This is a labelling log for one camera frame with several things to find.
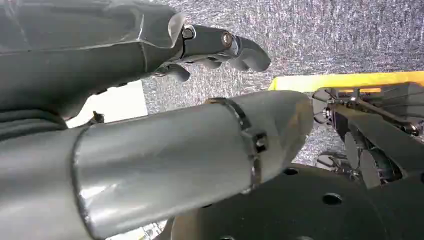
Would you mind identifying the white board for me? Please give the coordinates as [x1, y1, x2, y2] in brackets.
[65, 80, 149, 129]

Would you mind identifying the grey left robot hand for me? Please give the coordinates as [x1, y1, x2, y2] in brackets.
[0, 0, 315, 240]

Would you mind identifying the black robot foot plate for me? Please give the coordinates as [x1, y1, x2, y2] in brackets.
[155, 162, 424, 240]

